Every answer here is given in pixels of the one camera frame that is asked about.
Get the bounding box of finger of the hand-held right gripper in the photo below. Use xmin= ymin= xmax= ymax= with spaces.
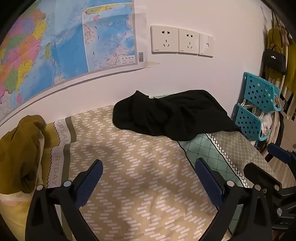
xmin=244 ymin=163 xmax=284 ymax=210
xmin=268 ymin=143 xmax=296 ymax=167

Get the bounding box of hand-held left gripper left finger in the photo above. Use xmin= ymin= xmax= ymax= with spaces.
xmin=25 ymin=159 xmax=104 ymax=241

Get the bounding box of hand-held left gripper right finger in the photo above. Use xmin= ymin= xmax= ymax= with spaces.
xmin=195 ymin=158 xmax=272 ymax=241

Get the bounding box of black garment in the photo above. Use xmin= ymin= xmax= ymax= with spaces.
xmin=112 ymin=90 xmax=241 ymax=142

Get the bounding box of teal perforated basket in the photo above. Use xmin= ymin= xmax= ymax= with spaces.
xmin=232 ymin=103 xmax=272 ymax=142
xmin=240 ymin=72 xmax=282 ymax=114

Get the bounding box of patchwork patterned bed cover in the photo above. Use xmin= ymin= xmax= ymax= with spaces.
xmin=14 ymin=95 xmax=296 ymax=241

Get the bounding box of olive garment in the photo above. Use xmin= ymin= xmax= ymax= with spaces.
xmin=0 ymin=115 xmax=48 ymax=194

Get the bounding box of black handbag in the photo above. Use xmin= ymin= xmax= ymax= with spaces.
xmin=261 ymin=45 xmax=287 ymax=75

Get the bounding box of mustard hanging garment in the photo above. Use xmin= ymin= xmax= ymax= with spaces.
xmin=267 ymin=28 xmax=296 ymax=121

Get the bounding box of colourful wall map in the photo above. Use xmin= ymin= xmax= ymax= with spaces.
xmin=0 ymin=0 xmax=160 ymax=127

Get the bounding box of white wall socket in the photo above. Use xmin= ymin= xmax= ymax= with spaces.
xmin=178 ymin=28 xmax=200 ymax=55
xmin=150 ymin=25 xmax=179 ymax=54

